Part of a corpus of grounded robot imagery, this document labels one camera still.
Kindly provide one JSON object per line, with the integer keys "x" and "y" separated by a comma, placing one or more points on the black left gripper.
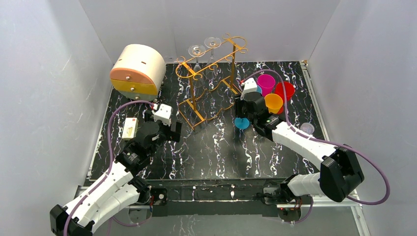
{"x": 171, "y": 129}

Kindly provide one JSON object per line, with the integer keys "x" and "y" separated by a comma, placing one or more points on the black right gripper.
{"x": 241, "y": 108}

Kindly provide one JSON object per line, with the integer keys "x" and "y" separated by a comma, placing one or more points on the yellow wine glass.
{"x": 274, "y": 103}

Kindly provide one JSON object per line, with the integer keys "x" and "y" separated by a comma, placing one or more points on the magenta wine glass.
{"x": 266, "y": 83}

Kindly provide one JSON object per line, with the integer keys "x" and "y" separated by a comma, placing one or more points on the red wine glass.
{"x": 289, "y": 91}

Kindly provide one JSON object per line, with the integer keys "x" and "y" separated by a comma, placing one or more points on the clear wine glass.
{"x": 197, "y": 51}
{"x": 212, "y": 43}

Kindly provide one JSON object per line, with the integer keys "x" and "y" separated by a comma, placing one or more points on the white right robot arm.
{"x": 339, "y": 170}

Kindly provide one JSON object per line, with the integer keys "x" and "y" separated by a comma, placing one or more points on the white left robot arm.
{"x": 120, "y": 186}

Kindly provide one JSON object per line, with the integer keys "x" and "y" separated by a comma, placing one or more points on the small white card box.
{"x": 129, "y": 128}

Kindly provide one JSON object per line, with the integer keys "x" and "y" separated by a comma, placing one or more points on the small clear plastic cup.
{"x": 307, "y": 128}

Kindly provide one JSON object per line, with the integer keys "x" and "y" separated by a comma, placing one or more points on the round drawer storage box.
{"x": 139, "y": 72}

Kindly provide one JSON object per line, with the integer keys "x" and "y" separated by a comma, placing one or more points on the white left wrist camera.
{"x": 162, "y": 112}

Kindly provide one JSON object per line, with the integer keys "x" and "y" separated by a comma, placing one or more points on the gold wire glass rack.
{"x": 191, "y": 108}

